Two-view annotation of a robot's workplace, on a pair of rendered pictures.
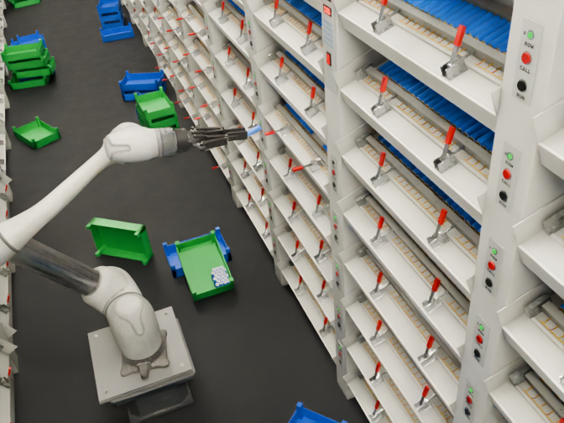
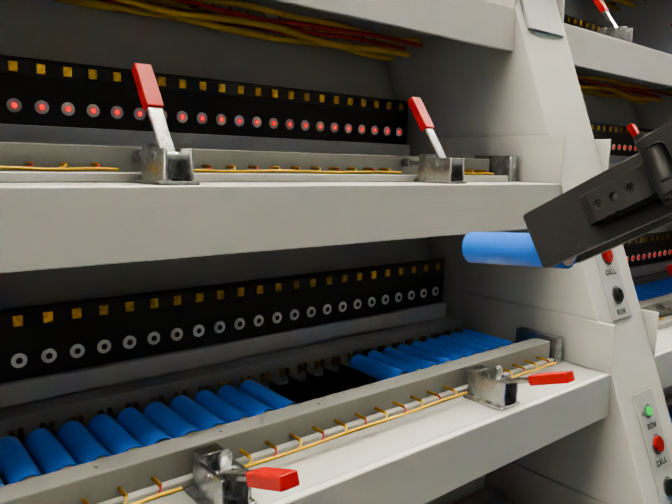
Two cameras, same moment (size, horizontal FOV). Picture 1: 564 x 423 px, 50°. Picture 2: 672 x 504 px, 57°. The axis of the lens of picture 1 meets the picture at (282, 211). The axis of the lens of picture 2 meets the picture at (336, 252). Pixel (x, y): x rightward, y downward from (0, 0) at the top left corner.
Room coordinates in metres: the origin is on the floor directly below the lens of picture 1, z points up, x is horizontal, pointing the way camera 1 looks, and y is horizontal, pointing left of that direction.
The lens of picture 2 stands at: (1.99, 0.35, 0.99)
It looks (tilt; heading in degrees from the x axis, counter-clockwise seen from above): 8 degrees up; 248
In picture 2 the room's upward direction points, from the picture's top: 12 degrees counter-clockwise
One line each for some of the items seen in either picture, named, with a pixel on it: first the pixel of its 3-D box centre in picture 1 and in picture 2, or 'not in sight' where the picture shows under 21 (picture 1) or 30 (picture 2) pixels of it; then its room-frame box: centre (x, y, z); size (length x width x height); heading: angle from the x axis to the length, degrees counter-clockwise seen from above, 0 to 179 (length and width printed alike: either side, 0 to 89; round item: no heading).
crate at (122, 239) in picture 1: (119, 241); not in sight; (2.45, 0.84, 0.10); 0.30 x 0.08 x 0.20; 68
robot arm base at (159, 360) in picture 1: (143, 352); not in sight; (1.55, 0.57, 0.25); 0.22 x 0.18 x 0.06; 8
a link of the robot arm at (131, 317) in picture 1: (133, 322); not in sight; (1.58, 0.58, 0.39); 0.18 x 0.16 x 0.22; 28
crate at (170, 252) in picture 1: (196, 252); not in sight; (2.37, 0.45, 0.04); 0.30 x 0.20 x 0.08; 108
